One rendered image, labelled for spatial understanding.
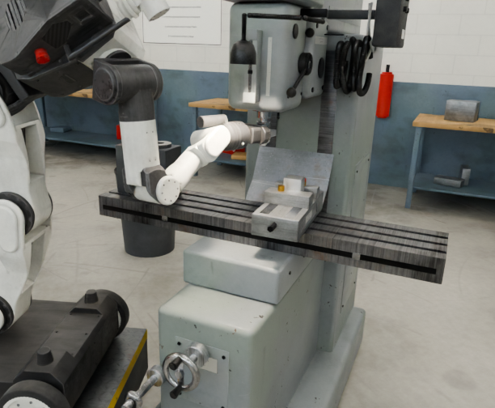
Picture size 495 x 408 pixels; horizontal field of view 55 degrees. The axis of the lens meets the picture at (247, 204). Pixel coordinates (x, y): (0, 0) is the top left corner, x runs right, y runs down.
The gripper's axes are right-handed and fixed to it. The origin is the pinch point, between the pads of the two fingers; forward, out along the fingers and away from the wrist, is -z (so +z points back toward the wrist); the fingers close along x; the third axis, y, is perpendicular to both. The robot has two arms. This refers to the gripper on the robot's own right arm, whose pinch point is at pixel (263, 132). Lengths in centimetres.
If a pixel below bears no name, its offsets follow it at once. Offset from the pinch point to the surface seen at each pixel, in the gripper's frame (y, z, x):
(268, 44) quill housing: -27.7, 7.3, -7.2
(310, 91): -13.6, -14.6, -7.0
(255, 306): 49, 22, -20
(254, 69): -20.5, 11.6, -5.8
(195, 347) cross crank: 56, 42, -17
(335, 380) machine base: 103, -30, -20
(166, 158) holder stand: 12.9, 16.1, 32.8
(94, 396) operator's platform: 84, 58, 16
